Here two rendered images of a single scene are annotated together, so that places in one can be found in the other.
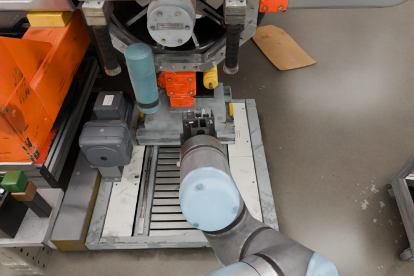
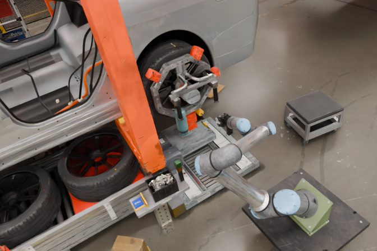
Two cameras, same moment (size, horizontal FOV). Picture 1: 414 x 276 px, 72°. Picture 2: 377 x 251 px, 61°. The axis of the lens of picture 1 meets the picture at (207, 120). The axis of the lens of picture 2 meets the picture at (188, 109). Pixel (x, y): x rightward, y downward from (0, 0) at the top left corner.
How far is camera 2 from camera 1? 1.84 m
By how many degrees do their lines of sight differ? 19
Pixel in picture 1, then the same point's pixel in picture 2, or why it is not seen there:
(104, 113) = (164, 146)
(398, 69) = (263, 71)
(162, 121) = (181, 143)
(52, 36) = not seen: hidden behind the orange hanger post
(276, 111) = not seen: hidden behind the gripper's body
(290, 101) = (225, 110)
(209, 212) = (245, 126)
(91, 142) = (169, 158)
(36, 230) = (183, 185)
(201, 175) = (240, 120)
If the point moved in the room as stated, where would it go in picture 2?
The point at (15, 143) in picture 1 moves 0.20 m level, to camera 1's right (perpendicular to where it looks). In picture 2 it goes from (162, 158) to (185, 147)
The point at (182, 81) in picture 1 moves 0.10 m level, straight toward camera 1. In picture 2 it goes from (191, 116) to (197, 122)
